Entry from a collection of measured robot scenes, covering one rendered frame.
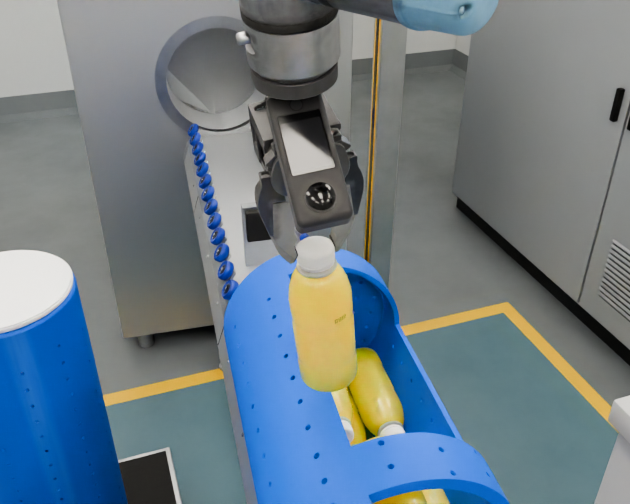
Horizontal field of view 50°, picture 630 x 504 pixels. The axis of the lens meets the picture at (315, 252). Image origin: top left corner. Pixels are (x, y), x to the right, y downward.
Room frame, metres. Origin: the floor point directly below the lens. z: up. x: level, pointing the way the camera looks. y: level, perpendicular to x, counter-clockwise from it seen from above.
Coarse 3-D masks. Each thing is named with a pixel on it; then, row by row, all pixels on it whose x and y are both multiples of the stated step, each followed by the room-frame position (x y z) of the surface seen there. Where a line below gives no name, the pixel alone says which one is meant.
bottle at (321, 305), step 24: (336, 264) 0.57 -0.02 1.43; (312, 288) 0.55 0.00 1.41; (336, 288) 0.55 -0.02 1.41; (312, 312) 0.54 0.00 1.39; (336, 312) 0.54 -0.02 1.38; (312, 336) 0.55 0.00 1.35; (336, 336) 0.55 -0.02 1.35; (312, 360) 0.55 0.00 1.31; (336, 360) 0.55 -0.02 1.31; (312, 384) 0.56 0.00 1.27; (336, 384) 0.55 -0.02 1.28
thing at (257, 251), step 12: (252, 204) 1.32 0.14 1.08; (252, 216) 1.30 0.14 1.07; (252, 228) 1.30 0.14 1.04; (264, 228) 1.30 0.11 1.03; (252, 240) 1.29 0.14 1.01; (264, 240) 1.32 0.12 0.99; (252, 252) 1.31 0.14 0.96; (264, 252) 1.32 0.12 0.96; (276, 252) 1.32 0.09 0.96; (252, 264) 1.31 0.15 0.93
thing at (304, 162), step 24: (288, 120) 0.52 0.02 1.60; (312, 120) 0.52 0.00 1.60; (288, 144) 0.50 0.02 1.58; (312, 144) 0.50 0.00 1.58; (288, 168) 0.49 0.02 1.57; (312, 168) 0.49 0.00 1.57; (336, 168) 0.49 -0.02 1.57; (288, 192) 0.48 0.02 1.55; (312, 192) 0.47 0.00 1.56; (336, 192) 0.48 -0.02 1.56; (312, 216) 0.46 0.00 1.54; (336, 216) 0.46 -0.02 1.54
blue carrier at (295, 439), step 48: (240, 288) 0.87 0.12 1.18; (288, 288) 0.81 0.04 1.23; (384, 288) 0.87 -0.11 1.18; (240, 336) 0.78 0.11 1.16; (288, 336) 0.71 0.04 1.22; (384, 336) 0.90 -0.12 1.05; (240, 384) 0.71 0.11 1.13; (288, 384) 0.63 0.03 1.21; (288, 432) 0.56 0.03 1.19; (336, 432) 0.53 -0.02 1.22; (432, 432) 0.69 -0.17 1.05; (288, 480) 0.50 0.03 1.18; (336, 480) 0.47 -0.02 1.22; (384, 480) 0.46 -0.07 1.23; (432, 480) 0.46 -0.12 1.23; (480, 480) 0.48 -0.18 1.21
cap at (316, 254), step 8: (304, 240) 0.58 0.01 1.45; (312, 240) 0.58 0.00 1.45; (320, 240) 0.58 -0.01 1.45; (328, 240) 0.58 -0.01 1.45; (296, 248) 0.57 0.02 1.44; (304, 248) 0.57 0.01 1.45; (312, 248) 0.57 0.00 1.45; (320, 248) 0.57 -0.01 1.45; (328, 248) 0.56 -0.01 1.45; (304, 256) 0.55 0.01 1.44; (312, 256) 0.55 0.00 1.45; (320, 256) 0.55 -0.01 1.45; (328, 256) 0.55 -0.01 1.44; (304, 264) 0.55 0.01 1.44; (312, 264) 0.55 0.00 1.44; (320, 264) 0.55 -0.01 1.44; (328, 264) 0.55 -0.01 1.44; (312, 272) 0.55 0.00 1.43
